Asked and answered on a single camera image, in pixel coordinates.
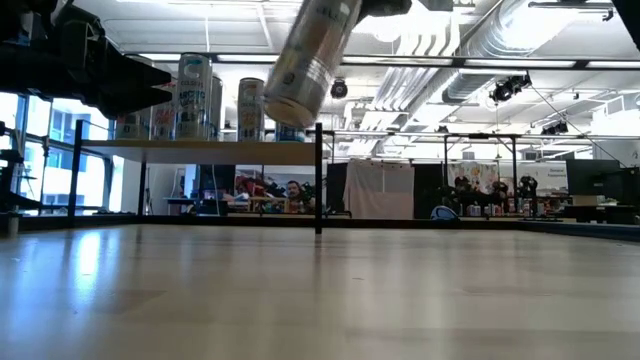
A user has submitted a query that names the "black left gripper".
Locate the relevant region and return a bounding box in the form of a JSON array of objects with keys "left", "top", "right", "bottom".
[{"left": 0, "top": 42, "right": 173, "bottom": 120}]

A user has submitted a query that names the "black round ceiling speaker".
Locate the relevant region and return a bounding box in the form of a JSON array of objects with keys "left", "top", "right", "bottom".
[{"left": 329, "top": 78, "right": 350, "bottom": 100}]

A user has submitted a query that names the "black tripod stand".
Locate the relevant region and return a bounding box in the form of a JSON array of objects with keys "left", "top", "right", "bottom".
[{"left": 66, "top": 118, "right": 85, "bottom": 230}]

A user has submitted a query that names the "black ceiling spotlight cluster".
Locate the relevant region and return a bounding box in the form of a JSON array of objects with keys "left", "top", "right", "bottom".
[
  {"left": 489, "top": 73, "right": 533, "bottom": 103},
  {"left": 541, "top": 120, "right": 570, "bottom": 136}
]

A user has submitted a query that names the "black adjustable stand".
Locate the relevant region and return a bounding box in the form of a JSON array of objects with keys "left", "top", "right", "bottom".
[{"left": 0, "top": 122, "right": 54, "bottom": 236}]

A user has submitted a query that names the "pink partition panel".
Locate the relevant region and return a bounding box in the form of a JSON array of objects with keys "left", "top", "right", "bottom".
[{"left": 343, "top": 159, "right": 415, "bottom": 220}]

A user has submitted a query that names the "black partition panel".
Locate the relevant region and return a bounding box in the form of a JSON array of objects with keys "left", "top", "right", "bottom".
[{"left": 412, "top": 163, "right": 446, "bottom": 220}]

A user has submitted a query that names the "floral printed banner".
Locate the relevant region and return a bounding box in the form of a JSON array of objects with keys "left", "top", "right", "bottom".
[{"left": 448, "top": 161, "right": 500, "bottom": 199}]

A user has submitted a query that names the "person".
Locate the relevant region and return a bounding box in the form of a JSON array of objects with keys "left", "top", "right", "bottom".
[
  {"left": 284, "top": 179, "right": 317, "bottom": 214},
  {"left": 487, "top": 179, "right": 511, "bottom": 212}
]

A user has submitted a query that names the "blue white rounded object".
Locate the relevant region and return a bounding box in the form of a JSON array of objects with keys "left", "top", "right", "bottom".
[{"left": 429, "top": 204, "right": 459, "bottom": 222}]

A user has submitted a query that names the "row of red white packages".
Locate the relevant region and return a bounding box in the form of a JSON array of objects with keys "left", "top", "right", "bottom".
[{"left": 467, "top": 199, "right": 561, "bottom": 217}]

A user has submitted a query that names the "white sign with text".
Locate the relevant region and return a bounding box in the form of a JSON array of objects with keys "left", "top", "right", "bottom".
[{"left": 517, "top": 164, "right": 569, "bottom": 192}]

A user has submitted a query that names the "black computer monitor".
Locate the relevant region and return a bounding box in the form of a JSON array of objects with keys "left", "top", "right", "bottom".
[{"left": 566, "top": 159, "right": 624, "bottom": 197}]

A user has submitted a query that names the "dark desk with equipment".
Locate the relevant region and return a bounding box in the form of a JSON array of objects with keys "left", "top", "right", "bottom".
[{"left": 563, "top": 194, "right": 640, "bottom": 225}]

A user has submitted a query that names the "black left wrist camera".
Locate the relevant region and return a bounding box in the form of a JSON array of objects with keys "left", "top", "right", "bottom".
[{"left": 52, "top": 4, "right": 107, "bottom": 66}]

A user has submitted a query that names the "silver ceiling air duct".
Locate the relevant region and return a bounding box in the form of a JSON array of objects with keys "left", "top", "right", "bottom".
[{"left": 441, "top": 73, "right": 497, "bottom": 105}]

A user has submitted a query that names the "black metal gantry frame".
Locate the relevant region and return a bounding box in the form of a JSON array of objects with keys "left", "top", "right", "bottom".
[{"left": 442, "top": 132, "right": 519, "bottom": 201}]

